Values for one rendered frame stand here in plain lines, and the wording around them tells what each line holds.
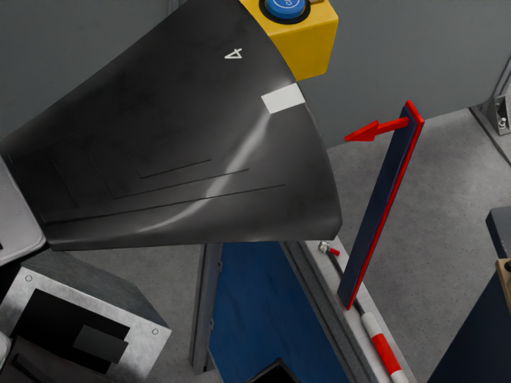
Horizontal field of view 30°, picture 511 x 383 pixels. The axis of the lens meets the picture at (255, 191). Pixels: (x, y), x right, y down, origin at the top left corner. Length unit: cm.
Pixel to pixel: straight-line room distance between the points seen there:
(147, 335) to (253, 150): 22
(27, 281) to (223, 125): 22
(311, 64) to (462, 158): 132
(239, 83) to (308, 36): 28
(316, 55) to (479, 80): 129
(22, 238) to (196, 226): 12
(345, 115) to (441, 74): 24
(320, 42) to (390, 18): 91
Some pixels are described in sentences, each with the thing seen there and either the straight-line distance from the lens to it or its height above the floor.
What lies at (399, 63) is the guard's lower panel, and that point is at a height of 30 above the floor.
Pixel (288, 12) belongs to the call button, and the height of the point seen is 108.
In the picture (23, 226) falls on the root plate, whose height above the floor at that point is 120.
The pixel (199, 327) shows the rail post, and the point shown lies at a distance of 177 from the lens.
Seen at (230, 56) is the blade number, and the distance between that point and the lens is 75.
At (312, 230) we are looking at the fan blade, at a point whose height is 118.
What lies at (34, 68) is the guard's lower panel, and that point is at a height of 55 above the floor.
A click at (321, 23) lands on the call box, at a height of 107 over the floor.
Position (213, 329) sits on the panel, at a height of 23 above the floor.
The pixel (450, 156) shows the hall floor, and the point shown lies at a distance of 234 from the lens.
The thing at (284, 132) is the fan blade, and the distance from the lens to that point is 74.
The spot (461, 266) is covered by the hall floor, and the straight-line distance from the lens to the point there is 217.
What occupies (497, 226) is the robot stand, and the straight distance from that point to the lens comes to 108.
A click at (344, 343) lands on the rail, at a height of 82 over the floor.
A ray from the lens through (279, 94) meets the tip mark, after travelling 75.
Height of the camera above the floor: 178
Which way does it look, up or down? 55 degrees down
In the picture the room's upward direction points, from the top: 10 degrees clockwise
